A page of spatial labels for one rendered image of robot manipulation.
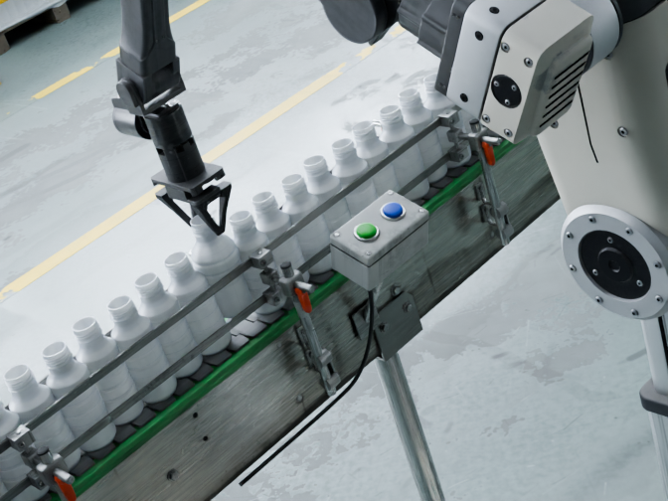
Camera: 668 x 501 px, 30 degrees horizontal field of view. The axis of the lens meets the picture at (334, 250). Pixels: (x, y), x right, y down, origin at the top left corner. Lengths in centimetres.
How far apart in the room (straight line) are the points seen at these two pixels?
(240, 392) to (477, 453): 132
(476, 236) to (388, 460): 110
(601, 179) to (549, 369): 195
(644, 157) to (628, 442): 176
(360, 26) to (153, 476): 83
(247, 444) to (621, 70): 91
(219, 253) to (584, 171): 64
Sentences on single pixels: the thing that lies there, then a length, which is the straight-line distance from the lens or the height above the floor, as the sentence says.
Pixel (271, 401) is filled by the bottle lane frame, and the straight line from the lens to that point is 195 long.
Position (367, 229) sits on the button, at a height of 112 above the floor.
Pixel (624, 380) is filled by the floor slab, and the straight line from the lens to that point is 325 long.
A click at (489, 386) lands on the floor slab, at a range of 333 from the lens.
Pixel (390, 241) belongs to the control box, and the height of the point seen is 110.
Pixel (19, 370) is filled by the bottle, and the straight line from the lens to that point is 176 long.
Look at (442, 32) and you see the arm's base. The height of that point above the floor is 156.
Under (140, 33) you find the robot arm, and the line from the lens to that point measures 168.
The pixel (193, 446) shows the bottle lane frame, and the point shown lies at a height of 92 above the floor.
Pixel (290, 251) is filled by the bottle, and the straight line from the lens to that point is 195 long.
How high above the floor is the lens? 199
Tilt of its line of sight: 29 degrees down
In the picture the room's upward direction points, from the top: 19 degrees counter-clockwise
